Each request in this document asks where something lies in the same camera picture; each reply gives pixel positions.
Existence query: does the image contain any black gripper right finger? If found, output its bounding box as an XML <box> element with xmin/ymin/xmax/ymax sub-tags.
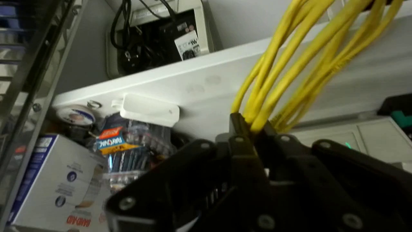
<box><xmin>255</xmin><ymin>126</ymin><xmax>412</xmax><ymax>232</ymax></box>

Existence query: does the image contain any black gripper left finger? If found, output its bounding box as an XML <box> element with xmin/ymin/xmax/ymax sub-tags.
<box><xmin>106</xmin><ymin>113</ymin><xmax>276</xmax><ymax>232</ymax></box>

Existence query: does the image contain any yellow cable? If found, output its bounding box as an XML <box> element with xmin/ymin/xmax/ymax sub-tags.
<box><xmin>229</xmin><ymin>0</ymin><xmax>406</xmax><ymax>133</ymax></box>

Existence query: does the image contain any white blue bandage box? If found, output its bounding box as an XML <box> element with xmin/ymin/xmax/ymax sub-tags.
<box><xmin>6</xmin><ymin>133</ymin><xmax>109</xmax><ymax>232</ymax></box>

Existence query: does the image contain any battery pack package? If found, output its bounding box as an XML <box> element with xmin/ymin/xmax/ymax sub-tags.
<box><xmin>91</xmin><ymin>113</ymin><xmax>176</xmax><ymax>191</ymax></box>

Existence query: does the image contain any metal shelving unit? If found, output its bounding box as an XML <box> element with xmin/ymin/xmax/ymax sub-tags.
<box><xmin>1</xmin><ymin>0</ymin><xmax>412</xmax><ymax>221</ymax></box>

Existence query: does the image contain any white bin with black cables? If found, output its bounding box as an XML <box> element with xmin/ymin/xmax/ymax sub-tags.
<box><xmin>106</xmin><ymin>0</ymin><xmax>214</xmax><ymax>78</ymax></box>

